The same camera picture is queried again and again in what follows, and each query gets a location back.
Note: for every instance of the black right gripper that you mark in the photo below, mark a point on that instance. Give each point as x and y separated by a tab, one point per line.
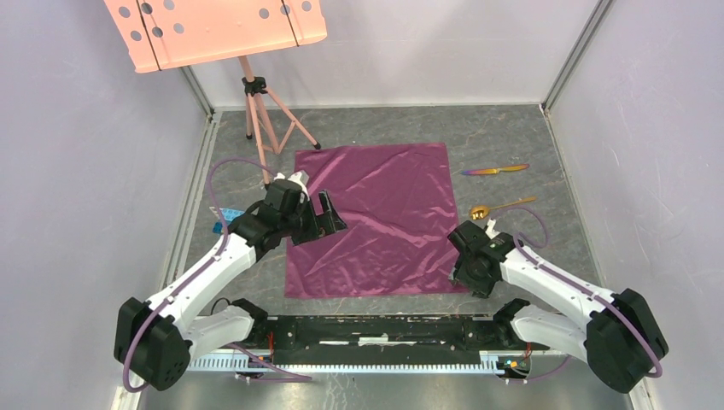
481	288

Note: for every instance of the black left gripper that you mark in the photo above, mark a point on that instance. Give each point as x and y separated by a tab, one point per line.
326	223

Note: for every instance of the magenta satin napkin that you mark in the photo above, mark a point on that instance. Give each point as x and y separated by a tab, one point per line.
398	203

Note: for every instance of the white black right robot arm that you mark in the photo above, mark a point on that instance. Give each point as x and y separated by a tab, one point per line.
614	333

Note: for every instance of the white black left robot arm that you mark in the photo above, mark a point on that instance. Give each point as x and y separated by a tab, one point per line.
156	339

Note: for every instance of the gold spoon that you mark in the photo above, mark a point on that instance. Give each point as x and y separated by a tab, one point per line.
481	211

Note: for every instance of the colourful toy block set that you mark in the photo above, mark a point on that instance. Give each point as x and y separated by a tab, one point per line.
224	216

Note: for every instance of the iridescent rainbow knife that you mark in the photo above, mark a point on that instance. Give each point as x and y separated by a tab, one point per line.
495	170

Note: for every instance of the pink music stand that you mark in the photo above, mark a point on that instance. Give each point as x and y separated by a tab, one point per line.
161	35

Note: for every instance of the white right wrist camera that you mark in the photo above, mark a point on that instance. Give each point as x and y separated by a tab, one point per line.
490	230

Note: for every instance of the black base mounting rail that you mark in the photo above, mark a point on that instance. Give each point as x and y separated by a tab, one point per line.
424	339

